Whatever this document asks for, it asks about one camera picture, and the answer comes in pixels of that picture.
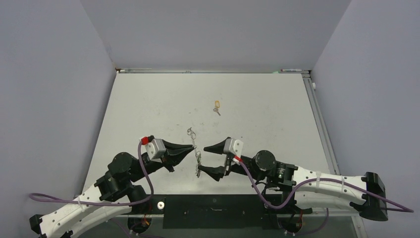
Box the silver key with yellow tag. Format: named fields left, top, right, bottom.
left=213, top=108, right=221, bottom=116

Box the large metal keyring organizer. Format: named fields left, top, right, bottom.
left=187, top=127, right=201, bottom=178

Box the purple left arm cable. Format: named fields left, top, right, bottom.
left=28, top=135, right=155, bottom=207

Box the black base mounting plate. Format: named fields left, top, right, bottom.
left=127, top=194, right=313, bottom=233

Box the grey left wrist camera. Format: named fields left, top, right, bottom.
left=145, top=138, right=166, bottom=161

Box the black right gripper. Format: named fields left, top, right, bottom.
left=199, top=139, right=266, bottom=179

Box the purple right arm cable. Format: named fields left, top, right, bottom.
left=233, top=155, right=415, bottom=214

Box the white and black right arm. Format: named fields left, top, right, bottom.
left=198, top=137, right=388, bottom=221

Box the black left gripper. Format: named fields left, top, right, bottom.
left=130, top=139, right=195, bottom=181

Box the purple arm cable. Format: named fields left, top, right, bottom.
left=233, top=155, right=415, bottom=214
left=28, top=135, right=155, bottom=207

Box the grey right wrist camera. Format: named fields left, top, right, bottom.
left=223, top=138, right=244, bottom=158

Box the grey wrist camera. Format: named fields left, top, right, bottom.
left=145, top=138, right=166, bottom=161
left=223, top=138, right=244, bottom=158

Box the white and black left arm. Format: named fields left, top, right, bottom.
left=29, top=136, right=194, bottom=238

